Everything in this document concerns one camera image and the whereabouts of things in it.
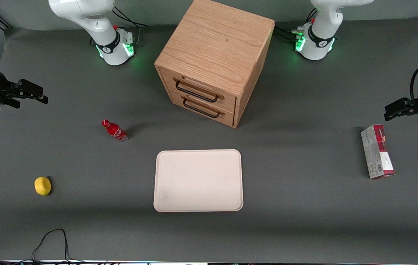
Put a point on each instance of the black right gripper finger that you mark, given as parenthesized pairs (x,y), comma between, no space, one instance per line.
(30,88)
(41,99)

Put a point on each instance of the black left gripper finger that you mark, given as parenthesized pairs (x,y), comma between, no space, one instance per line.
(407,104)
(393,112)

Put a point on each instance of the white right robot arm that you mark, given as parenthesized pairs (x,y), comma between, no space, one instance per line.
(98,25)

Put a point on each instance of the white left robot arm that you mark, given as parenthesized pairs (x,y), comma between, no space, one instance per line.
(323,36)

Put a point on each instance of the wooden drawer cabinet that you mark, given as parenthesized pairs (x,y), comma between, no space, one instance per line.
(216,36)

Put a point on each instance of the red plaid carton box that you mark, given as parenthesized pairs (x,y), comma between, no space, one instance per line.
(374,151)

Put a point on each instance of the red soda bottle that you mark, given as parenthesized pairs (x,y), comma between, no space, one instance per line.
(114,130)

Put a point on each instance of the yellow lemon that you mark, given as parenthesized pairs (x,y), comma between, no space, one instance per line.
(42,186)

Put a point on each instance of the grey table mat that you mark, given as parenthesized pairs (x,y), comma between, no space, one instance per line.
(304,221)

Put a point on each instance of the beige rectangular tray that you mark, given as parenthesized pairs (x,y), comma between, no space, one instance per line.
(198,180)

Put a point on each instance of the black aluminium frame rail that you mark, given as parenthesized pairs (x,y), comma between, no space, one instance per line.
(3,22)

